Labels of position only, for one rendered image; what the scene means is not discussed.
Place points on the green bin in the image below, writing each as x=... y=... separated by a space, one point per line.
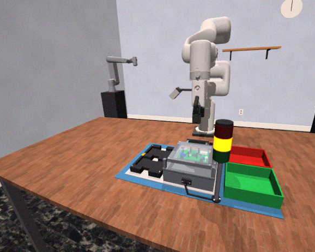
x=249 y=180

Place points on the red bin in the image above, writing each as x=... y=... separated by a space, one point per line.
x=249 y=156

